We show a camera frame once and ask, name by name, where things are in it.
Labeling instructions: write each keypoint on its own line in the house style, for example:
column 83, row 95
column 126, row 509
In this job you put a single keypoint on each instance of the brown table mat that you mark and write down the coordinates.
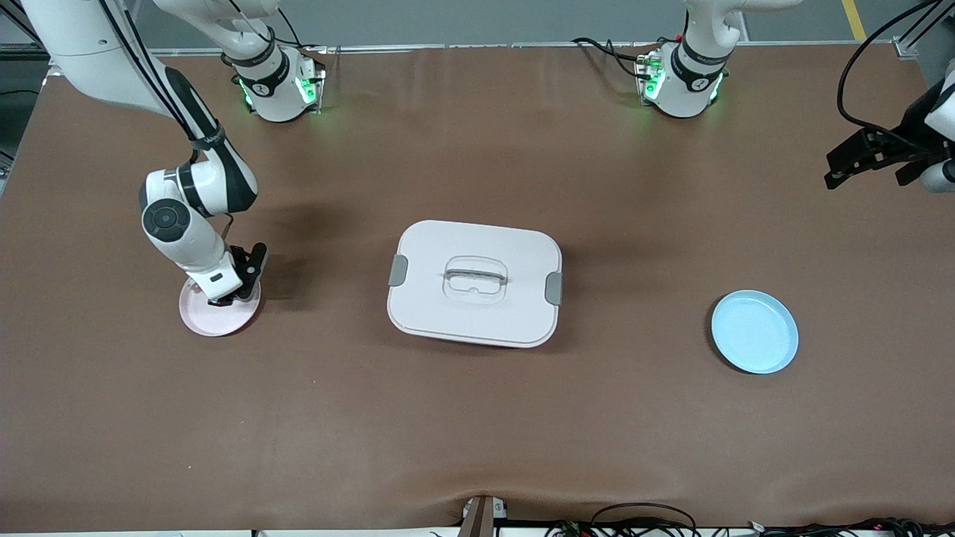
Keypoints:
column 477, row 432

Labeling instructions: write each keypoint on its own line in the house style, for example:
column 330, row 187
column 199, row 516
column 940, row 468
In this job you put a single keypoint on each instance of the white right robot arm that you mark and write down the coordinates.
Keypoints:
column 179, row 224

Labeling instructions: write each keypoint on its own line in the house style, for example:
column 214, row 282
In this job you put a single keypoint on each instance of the aluminium frame profile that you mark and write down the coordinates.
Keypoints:
column 30, row 45
column 906, row 46

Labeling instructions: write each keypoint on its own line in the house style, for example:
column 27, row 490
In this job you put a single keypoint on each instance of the white lidded box grey latches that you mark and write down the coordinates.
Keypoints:
column 477, row 313

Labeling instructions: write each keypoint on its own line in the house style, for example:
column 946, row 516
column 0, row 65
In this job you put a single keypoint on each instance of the light blue round plate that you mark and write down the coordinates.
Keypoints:
column 753, row 335

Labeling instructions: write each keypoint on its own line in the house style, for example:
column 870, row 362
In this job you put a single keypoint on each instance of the pink round plate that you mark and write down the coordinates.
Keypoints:
column 224, row 321

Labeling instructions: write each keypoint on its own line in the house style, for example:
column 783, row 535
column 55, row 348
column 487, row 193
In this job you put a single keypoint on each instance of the brown camera mount bracket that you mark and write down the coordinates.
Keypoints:
column 481, row 518

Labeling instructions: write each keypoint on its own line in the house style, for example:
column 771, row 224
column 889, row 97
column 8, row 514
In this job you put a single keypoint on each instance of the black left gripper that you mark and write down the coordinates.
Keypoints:
column 906, row 139

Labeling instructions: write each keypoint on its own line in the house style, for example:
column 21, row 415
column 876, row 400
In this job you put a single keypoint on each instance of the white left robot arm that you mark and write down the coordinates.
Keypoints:
column 686, row 89

